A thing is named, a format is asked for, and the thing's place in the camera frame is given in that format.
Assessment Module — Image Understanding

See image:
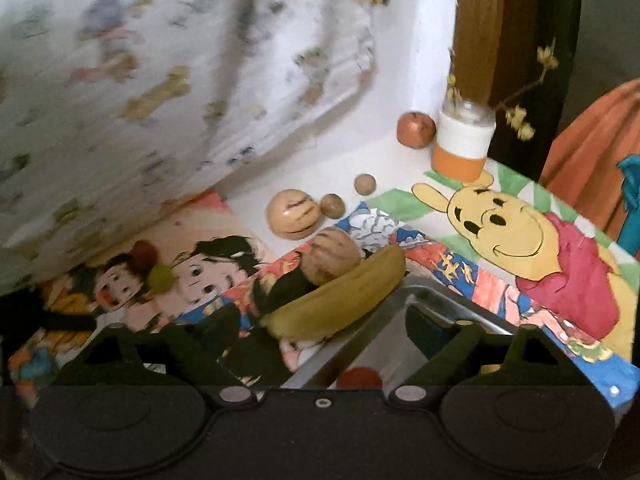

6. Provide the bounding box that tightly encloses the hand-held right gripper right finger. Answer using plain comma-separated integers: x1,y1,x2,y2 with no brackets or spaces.
387,305,592,404

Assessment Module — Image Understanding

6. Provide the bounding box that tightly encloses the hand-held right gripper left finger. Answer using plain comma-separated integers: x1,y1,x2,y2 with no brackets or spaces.
55,302,256,404

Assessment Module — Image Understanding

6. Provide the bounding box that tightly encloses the metal tray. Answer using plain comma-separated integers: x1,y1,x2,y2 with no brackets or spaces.
282,282,521,391

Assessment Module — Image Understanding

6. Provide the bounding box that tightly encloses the green grape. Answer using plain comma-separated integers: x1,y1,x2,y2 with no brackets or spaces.
148,264,176,295

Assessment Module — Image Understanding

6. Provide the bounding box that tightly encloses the red cherry tomato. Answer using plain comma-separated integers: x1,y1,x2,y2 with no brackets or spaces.
336,366,383,391
131,240,160,267

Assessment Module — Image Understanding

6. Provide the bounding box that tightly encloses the yellow banana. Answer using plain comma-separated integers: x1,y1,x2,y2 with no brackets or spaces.
260,244,407,342

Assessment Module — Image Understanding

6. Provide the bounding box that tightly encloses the striped cream pepino melon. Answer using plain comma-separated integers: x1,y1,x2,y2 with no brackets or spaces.
302,227,362,285
266,188,321,241

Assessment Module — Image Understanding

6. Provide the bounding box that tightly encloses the yellow bear drawing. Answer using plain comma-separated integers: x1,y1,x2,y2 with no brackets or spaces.
367,162,640,361

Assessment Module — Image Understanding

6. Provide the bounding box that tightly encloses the white and orange jar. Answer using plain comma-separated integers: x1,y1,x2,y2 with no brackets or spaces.
431,100,497,182

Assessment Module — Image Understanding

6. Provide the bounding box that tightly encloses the red apple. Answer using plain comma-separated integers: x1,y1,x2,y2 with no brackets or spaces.
396,111,435,149

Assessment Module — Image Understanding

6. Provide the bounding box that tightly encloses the dried yellow flower sprig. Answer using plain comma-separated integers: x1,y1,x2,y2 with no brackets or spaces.
446,39,560,142

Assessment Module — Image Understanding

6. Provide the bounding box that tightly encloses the painting of orange dress figure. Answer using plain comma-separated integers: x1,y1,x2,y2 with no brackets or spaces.
487,0,640,261

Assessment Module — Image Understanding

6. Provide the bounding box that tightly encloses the white printed curtain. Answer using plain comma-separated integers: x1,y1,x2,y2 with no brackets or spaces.
0,0,396,296

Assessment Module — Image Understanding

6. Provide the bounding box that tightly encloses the wooden door frame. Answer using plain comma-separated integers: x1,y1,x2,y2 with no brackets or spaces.
452,0,541,106

